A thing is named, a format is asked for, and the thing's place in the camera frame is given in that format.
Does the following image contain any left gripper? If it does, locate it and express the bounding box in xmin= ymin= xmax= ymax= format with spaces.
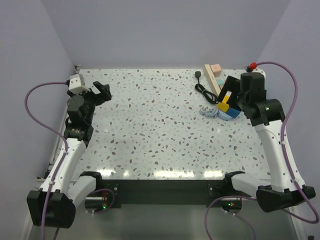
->
xmin=67 ymin=81 xmax=111 ymax=124

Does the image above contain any yellow cube socket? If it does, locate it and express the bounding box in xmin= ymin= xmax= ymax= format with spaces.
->
xmin=217 ymin=95 xmax=230 ymax=113

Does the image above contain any blue cube plug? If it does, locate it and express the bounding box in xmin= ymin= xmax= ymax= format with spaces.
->
xmin=225 ymin=107 xmax=241 ymax=119

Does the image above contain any black power cord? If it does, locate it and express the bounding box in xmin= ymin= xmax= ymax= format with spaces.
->
xmin=194 ymin=70 xmax=219 ymax=104

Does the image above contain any pink cube plug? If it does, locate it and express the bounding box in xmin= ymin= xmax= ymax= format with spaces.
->
xmin=210 ymin=64 xmax=222 ymax=77

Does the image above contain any light blue cord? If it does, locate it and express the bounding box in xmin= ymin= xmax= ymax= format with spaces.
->
xmin=199 ymin=106 xmax=221 ymax=118

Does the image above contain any teal small plug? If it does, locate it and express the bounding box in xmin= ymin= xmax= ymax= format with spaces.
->
xmin=216 ymin=78 xmax=224 ymax=86

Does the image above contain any light blue round socket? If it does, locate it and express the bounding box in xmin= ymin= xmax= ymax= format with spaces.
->
xmin=217 ymin=110 xmax=233 ymax=121

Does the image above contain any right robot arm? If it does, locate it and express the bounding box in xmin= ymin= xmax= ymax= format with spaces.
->
xmin=218 ymin=72 xmax=316 ymax=213

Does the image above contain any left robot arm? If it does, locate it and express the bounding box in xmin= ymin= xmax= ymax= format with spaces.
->
xmin=26 ymin=80 xmax=112 ymax=229

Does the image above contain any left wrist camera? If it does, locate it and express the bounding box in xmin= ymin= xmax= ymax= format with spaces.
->
xmin=68 ymin=74 xmax=88 ymax=95

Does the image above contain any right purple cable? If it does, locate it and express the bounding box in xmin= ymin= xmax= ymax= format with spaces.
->
xmin=204 ymin=61 xmax=320 ymax=240

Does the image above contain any purple cable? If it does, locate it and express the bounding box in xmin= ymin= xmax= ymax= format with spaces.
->
xmin=204 ymin=61 xmax=320 ymax=240
xmin=24 ymin=79 xmax=73 ymax=240

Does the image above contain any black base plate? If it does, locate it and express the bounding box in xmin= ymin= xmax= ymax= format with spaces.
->
xmin=84 ymin=179 xmax=242 ymax=211

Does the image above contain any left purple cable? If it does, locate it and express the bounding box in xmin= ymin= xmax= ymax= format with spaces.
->
xmin=24 ymin=79 xmax=73 ymax=240

